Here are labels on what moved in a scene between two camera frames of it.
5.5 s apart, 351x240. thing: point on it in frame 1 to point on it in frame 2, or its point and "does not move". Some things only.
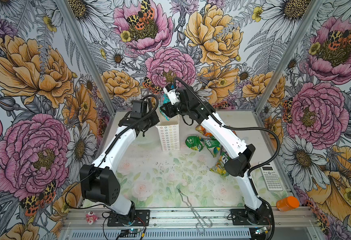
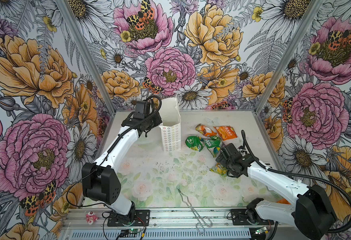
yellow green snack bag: [219, 168] does not move
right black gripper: [169, 112] to [223, 160]
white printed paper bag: [169, 131] does not move
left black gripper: [156, 120] does not move
